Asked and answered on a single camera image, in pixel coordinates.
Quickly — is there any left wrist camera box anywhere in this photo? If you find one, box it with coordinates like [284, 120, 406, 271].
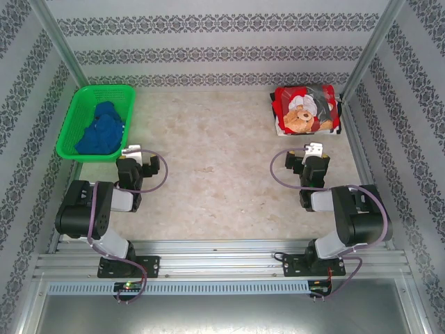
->
[120, 143, 143, 164]

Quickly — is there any green plastic basket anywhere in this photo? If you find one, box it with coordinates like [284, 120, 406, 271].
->
[55, 84, 137, 164]

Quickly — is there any grey slotted cable duct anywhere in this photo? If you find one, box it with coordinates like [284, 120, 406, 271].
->
[47, 280, 311, 296]

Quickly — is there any aluminium frame post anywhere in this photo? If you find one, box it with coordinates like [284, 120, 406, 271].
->
[341, 0, 408, 100]
[29, 0, 90, 90]

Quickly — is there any folded red teddy bear t-shirt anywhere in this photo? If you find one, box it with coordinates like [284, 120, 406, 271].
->
[273, 83, 343, 136]

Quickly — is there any blue t-shirt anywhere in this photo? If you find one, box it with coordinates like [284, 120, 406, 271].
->
[74, 101, 128, 156]

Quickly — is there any grey metal panel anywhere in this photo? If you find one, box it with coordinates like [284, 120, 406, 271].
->
[33, 292, 427, 334]

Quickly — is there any small circuit board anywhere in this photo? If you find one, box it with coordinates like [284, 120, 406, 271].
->
[113, 282, 143, 292]
[309, 280, 333, 296]

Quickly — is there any left small circuit board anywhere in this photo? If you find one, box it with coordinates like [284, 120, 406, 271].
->
[113, 282, 143, 292]

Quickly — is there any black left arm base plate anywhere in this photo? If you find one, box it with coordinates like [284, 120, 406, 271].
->
[97, 255, 161, 279]

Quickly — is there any right small circuit board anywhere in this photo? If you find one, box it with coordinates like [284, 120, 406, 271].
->
[309, 280, 333, 296]

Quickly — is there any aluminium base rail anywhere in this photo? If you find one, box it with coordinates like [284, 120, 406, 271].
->
[33, 239, 413, 279]

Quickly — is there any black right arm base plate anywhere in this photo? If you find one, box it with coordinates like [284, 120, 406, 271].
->
[283, 253, 347, 278]

